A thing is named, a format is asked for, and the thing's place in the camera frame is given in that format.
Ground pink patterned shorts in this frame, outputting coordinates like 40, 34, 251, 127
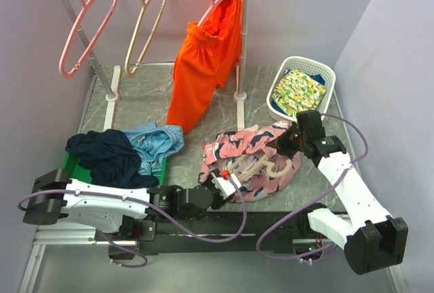
198, 119, 301, 201

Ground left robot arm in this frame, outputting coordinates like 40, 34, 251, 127
22, 169, 236, 240

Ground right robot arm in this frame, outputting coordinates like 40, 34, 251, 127
263, 110, 408, 275

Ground light blue shorts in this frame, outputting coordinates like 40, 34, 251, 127
123, 121, 184, 175

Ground orange shorts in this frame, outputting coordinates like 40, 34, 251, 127
166, 0, 243, 133

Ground pink hanger far left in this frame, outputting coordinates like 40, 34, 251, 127
58, 0, 118, 79

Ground lemon print cloth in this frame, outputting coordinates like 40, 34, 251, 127
271, 69, 327, 118

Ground white plastic basket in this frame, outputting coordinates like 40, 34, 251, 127
266, 56, 336, 121

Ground blue cloth in basket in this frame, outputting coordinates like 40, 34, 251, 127
284, 69, 326, 85

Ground navy blue garment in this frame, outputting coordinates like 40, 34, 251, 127
65, 129, 159, 189

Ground green plastic tray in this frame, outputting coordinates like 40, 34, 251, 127
63, 153, 167, 185

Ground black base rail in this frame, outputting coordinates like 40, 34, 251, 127
108, 212, 331, 256

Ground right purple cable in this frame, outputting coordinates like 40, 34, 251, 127
256, 113, 370, 262

